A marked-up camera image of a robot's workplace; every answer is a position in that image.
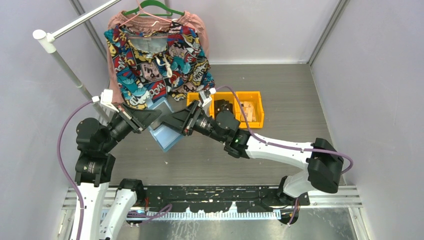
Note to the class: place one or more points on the orange cards stack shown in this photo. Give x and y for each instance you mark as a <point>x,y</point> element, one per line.
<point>248,108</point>

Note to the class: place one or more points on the white metal clothes rack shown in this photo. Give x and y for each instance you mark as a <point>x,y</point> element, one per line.
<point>47,39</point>

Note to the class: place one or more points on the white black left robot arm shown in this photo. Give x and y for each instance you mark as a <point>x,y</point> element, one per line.
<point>93,172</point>

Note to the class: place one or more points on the yellow three-compartment bin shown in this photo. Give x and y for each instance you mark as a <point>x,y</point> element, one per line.
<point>254,96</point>

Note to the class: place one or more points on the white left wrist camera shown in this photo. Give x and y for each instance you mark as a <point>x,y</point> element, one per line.
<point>105,99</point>

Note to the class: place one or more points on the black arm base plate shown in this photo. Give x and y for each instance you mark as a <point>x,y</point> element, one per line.
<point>215,198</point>

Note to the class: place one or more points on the black cards stack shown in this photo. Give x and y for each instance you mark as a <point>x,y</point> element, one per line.
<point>221,105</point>

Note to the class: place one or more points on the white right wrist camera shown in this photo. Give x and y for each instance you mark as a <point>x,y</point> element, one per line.
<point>206,99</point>

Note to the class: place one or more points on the blue leather card holder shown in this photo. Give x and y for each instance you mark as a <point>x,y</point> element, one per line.
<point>164,136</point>

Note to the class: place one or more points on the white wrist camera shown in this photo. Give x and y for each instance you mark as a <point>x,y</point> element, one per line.
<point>105,99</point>
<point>206,99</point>

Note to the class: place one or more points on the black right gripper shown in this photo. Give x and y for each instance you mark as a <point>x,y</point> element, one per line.
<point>184,120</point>

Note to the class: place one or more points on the green clothes hanger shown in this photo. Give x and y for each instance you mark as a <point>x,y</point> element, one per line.
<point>168,12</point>

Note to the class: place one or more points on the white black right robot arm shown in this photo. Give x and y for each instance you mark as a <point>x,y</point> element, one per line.
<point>320,164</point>

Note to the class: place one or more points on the colourful comic print shorts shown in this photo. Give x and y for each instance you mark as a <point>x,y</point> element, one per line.
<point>150,66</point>

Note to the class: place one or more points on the pink clothes hanger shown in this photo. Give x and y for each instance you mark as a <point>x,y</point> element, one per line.
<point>142,17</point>

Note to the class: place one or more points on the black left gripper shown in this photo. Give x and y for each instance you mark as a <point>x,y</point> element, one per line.
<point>138,119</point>

